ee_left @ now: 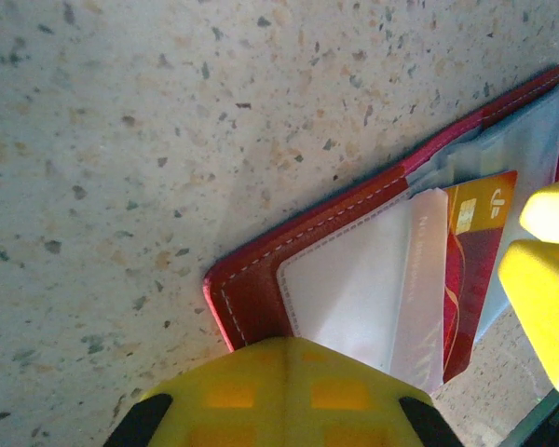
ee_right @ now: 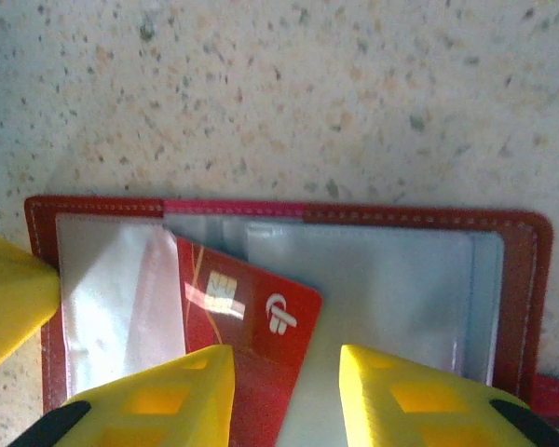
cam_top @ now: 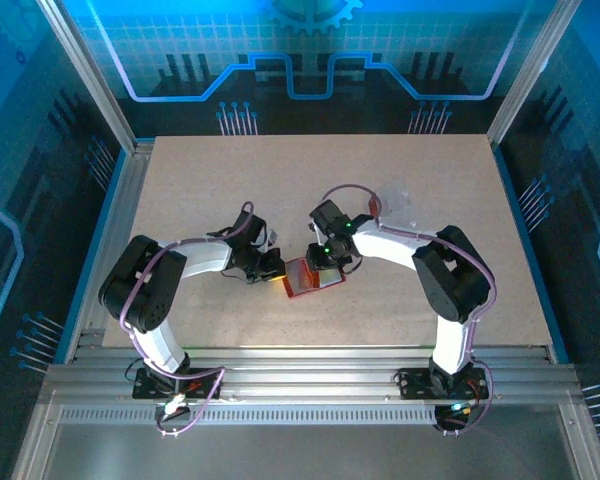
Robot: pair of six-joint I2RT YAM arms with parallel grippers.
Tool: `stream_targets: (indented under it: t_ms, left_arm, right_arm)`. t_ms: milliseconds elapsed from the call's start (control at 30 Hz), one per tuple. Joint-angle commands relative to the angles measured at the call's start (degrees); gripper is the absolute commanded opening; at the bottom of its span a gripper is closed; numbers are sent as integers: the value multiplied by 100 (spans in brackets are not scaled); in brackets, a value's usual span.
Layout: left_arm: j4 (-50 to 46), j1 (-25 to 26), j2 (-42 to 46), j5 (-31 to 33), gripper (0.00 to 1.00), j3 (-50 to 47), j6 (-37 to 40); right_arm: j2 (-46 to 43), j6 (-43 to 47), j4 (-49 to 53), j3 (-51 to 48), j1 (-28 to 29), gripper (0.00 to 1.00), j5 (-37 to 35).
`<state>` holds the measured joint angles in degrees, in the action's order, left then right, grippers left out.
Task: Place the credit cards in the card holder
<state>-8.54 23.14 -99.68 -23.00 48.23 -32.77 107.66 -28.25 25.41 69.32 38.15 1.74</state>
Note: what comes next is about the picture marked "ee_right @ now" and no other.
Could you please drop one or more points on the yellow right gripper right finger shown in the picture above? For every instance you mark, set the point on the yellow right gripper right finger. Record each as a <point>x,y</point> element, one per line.
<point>424,410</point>

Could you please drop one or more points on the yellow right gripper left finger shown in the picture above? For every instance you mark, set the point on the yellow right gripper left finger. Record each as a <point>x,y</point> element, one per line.
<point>167,405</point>

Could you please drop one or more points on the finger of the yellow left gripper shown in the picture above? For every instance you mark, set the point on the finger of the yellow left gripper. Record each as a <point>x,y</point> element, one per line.
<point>14,298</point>

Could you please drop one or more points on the red VIP credit card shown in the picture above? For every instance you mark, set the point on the red VIP credit card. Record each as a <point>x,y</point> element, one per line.
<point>261,335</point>

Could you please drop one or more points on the red leather card holder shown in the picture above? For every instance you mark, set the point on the red leather card holder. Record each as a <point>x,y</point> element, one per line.
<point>400,279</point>

